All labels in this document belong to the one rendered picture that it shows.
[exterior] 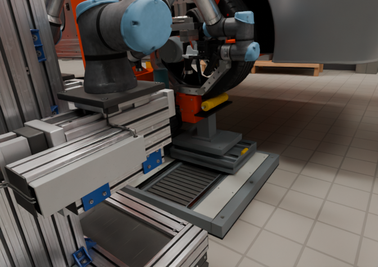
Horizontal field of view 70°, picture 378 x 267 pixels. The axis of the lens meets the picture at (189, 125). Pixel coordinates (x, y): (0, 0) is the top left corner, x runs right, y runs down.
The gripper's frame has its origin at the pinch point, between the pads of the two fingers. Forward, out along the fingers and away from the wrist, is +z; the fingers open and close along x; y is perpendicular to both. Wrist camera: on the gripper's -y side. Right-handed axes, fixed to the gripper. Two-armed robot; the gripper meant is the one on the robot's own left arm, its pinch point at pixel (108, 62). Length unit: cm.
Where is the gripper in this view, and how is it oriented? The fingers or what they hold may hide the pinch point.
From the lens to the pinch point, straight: 145.6
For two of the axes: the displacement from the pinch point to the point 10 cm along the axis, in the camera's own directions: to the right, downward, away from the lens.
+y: 5.4, 7.4, 3.9
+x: 4.9, -6.6, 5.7
